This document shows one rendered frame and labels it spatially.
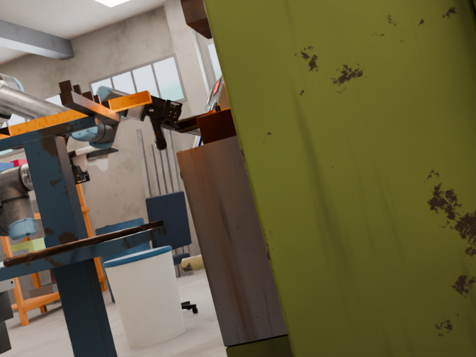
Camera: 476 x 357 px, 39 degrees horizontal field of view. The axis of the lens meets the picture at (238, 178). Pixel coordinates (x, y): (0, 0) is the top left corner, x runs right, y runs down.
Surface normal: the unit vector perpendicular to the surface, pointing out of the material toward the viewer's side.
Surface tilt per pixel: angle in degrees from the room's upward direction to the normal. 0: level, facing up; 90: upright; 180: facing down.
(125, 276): 94
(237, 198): 90
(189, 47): 90
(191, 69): 90
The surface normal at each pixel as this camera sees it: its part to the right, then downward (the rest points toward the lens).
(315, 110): -0.22, 0.02
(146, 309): 0.04, 0.02
